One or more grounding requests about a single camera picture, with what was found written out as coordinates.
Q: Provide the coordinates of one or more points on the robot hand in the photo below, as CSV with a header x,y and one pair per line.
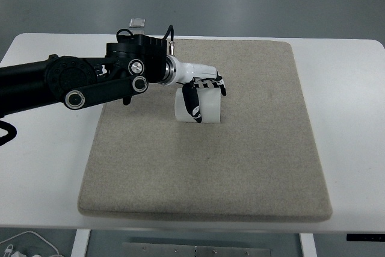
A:
x,y
192,72

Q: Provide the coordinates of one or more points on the white cup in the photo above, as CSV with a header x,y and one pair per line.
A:
x,y
210,106

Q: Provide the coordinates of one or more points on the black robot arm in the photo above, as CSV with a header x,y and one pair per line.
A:
x,y
75,79

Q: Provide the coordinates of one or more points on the beige felt mat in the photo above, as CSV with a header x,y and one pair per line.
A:
x,y
210,172

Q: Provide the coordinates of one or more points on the white table leg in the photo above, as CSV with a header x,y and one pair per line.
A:
x,y
80,243
308,246

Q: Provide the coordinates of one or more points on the black table control panel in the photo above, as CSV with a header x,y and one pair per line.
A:
x,y
365,237

